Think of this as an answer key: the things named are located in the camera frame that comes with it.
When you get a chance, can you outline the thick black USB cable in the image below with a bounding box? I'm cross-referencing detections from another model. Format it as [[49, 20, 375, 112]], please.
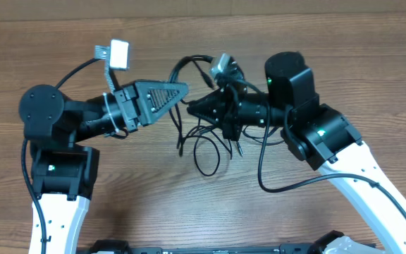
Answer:
[[167, 54, 216, 158]]

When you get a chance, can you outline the thin black cable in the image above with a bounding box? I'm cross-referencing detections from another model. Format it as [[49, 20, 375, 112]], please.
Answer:
[[181, 119, 285, 177]]

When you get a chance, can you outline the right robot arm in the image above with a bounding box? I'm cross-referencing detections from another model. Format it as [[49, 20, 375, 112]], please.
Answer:
[[187, 52, 406, 253]]

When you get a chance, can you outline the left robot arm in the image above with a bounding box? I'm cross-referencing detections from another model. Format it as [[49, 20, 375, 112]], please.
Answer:
[[19, 80, 189, 253]]

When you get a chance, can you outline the left camera black cable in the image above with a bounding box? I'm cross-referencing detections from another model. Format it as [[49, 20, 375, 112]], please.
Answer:
[[20, 44, 112, 254]]

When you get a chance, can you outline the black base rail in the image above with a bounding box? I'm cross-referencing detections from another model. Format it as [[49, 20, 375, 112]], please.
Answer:
[[82, 229, 376, 254]]

